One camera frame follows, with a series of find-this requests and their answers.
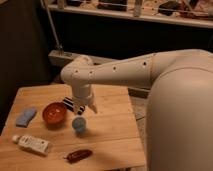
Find blue sponge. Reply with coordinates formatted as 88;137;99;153
15;108;37;128

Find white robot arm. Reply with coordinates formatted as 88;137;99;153
61;49;213;171

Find metal lamp pole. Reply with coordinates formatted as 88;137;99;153
41;0;64;55

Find red ceramic bowl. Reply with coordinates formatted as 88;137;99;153
42;102;67;125

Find wooden shelf with clutter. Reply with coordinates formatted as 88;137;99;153
44;0;213;29

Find white tube with cap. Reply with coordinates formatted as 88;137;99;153
12;135;50;155

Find dark red pepper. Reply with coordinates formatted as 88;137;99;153
65;149;93;163

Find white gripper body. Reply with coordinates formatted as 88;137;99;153
72;84;94;106

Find small blue cup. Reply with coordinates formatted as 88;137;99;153
72;117;86;133

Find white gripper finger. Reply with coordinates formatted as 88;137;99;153
88;100;97;114

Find black and white striped cloth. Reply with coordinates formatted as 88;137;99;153
62;97;85;115

